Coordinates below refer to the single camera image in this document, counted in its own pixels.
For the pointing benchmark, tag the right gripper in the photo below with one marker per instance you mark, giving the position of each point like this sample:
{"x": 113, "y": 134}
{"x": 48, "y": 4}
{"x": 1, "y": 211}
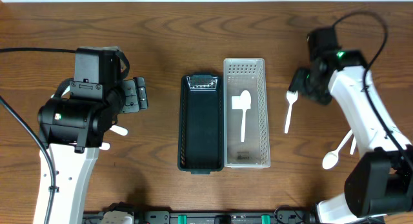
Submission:
{"x": 300, "y": 81}

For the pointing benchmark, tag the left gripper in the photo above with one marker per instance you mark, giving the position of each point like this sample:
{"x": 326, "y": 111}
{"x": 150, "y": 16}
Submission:
{"x": 132, "y": 95}

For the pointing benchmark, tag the white spoon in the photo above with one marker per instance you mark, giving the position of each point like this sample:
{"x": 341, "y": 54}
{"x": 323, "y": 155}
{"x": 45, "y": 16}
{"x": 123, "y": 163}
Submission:
{"x": 353, "y": 146}
{"x": 331, "y": 158}
{"x": 245, "y": 103}
{"x": 291, "y": 98}

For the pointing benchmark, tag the clear plastic basket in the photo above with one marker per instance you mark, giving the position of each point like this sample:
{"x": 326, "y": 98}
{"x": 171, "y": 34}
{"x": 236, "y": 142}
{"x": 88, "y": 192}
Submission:
{"x": 241, "y": 74}

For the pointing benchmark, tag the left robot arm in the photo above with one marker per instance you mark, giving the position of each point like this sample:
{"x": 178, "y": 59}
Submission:
{"x": 72, "y": 125}

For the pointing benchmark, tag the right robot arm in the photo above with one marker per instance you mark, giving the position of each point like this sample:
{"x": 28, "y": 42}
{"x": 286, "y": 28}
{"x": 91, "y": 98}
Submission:
{"x": 381, "y": 182}

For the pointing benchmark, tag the white fork middle left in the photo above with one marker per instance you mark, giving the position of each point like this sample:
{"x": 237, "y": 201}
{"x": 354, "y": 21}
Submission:
{"x": 119, "y": 130}

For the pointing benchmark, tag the white fork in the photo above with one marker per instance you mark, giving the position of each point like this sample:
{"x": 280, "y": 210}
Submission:
{"x": 105, "y": 146}
{"x": 119, "y": 130}

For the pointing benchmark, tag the white fork lower left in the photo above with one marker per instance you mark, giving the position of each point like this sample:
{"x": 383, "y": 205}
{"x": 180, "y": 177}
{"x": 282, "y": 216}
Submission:
{"x": 105, "y": 146}

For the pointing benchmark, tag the black plastic basket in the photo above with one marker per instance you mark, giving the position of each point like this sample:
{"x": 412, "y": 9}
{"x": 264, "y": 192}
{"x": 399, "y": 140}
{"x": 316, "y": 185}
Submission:
{"x": 200, "y": 147}

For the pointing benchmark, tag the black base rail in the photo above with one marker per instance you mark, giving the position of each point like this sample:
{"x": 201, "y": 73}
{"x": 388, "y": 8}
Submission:
{"x": 125, "y": 213}

